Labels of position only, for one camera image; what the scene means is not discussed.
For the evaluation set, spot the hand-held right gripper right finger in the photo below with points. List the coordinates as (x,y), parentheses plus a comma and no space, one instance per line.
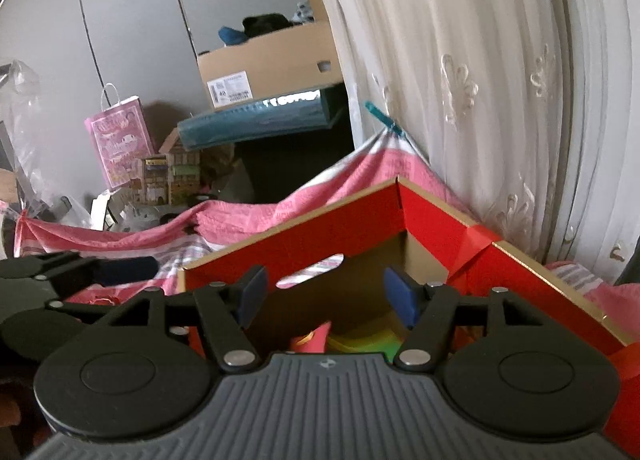
(400,297)

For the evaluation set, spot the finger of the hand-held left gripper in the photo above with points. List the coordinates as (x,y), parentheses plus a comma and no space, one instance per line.
(75,267)

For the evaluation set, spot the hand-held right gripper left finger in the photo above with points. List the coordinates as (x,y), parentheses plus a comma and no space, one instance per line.
(255,290)

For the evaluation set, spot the red cardboard box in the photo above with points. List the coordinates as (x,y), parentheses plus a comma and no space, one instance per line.
(350,225)

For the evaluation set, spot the pink printed bedsheet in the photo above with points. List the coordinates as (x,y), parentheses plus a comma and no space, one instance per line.
(300,205)

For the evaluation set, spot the pink gift bag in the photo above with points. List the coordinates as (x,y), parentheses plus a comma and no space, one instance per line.
(120,139)

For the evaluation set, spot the paper toy house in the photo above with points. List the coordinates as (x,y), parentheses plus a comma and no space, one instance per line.
(175,169)

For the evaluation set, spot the teal flat box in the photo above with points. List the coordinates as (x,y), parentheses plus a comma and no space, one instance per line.
(250,124)

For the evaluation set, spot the clear plastic bag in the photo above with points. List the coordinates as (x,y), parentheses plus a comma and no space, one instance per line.
(25,104)

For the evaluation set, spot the teal clothespin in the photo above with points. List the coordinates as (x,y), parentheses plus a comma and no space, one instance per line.
(382,117)

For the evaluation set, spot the brown cardboard box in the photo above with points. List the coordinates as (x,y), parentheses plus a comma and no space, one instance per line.
(280,64)

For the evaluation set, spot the blue cloth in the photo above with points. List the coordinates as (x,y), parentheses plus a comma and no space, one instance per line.
(231,35)

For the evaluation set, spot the white lace curtain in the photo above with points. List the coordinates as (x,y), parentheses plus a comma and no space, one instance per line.
(450,39)

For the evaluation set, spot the dark cloth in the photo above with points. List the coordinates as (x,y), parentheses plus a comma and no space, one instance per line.
(265,23)

